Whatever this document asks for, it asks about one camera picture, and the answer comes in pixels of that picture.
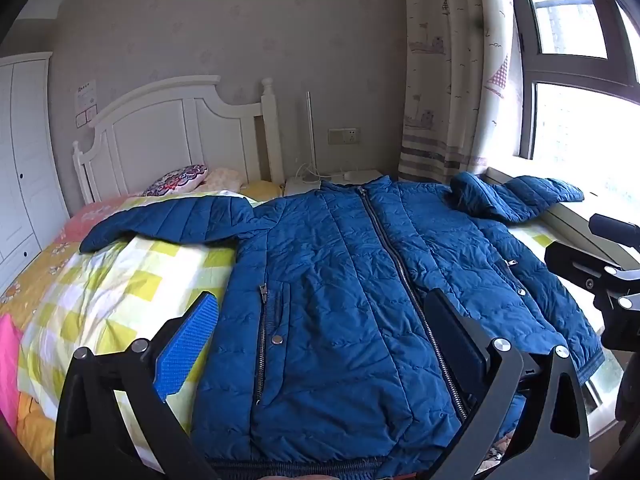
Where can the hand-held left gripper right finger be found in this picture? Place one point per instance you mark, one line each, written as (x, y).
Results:
(460, 325)

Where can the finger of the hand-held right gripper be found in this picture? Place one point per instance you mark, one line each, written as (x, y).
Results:
(612, 227)
(575, 262)

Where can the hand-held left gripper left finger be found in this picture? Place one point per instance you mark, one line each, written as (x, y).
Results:
(185, 345)

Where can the blue quilted jacket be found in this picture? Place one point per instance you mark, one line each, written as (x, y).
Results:
(340, 285)

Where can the cream windowsill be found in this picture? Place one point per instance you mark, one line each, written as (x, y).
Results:
(575, 217)

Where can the yellow checked bedsheet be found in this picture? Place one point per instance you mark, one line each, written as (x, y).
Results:
(150, 270)

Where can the pink orange floral blanket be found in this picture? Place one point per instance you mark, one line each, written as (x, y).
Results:
(35, 280)

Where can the purple patterned pillow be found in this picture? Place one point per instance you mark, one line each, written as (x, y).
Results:
(175, 180)

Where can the pale pink pillow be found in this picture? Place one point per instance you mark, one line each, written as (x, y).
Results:
(225, 179)

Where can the yellow pillow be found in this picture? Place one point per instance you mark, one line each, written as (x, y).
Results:
(262, 190)

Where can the white nightstand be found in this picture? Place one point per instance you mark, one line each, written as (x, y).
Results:
(300, 187)

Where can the white wooden headboard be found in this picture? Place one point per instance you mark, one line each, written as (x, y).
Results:
(165, 130)

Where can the printed curtain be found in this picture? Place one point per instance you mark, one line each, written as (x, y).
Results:
(450, 70)

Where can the white wardrobe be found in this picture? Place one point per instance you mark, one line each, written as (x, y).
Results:
(25, 170)

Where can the white desk lamp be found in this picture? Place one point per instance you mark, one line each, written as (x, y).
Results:
(309, 130)

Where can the dark window frame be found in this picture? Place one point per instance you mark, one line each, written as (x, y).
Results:
(565, 67)

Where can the wall power socket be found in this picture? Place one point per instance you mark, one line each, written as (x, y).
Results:
(342, 136)

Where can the wall light switch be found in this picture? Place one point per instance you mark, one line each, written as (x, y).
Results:
(84, 117)

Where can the white wall notice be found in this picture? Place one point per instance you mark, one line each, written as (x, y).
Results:
(86, 94)

